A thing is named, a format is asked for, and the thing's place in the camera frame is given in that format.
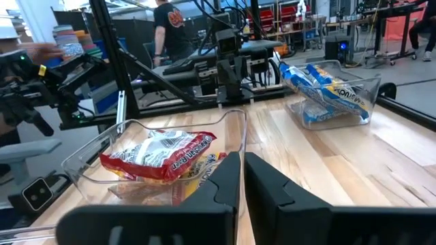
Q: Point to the stack of colourful mats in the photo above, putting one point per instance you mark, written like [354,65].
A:
[68,39]

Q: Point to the black table-level camera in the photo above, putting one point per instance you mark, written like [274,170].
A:
[37,194]

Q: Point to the black standing desk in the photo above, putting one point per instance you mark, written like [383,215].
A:
[391,8]

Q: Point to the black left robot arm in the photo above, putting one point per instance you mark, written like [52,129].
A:
[265,93]

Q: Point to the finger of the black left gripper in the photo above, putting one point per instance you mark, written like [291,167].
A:
[243,75]
[227,78]

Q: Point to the black computer tower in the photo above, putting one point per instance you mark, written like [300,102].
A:
[335,51]

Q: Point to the person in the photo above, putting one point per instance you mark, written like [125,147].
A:
[172,30]
[422,30]

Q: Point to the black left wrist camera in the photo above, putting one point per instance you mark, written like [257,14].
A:
[227,42]

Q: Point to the clear plastic bin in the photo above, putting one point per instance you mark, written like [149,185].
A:
[27,234]
[371,92]
[136,122]

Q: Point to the black aluminium table frame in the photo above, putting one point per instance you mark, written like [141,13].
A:
[108,41]

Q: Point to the blue Maruchan ramen pack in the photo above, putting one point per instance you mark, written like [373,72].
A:
[337,92]
[296,81]

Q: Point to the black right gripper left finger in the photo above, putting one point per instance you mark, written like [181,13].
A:
[211,217]

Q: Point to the black keyboard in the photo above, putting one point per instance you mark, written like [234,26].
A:
[180,67]

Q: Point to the shelf with red bins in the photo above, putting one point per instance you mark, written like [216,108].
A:
[289,13]

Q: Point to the grey chair armrest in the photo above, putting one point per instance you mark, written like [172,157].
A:
[27,151]

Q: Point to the person's hand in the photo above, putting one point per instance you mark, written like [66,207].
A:
[44,52]

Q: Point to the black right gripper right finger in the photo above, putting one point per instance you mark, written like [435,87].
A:
[279,217]

